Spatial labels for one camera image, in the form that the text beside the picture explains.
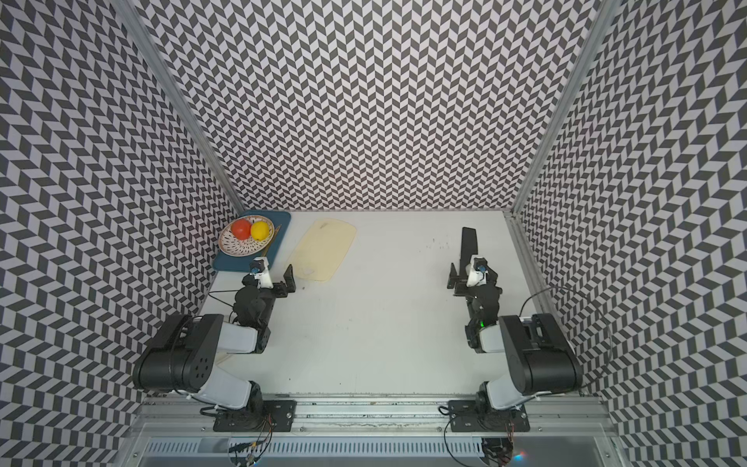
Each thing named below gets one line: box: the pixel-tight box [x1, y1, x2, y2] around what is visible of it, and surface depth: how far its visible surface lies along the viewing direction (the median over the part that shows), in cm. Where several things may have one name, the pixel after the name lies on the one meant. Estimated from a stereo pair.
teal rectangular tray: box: [213, 210, 292, 273], surface depth 107 cm
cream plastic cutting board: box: [288, 217, 357, 283], surface depth 111 cm
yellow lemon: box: [249, 220, 270, 242], surface depth 110 cm
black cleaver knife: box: [459, 226, 478, 277], surface depth 111 cm
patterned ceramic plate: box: [217, 215, 276, 257], surface depth 110 cm
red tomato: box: [230, 217, 252, 241], surface depth 110 cm
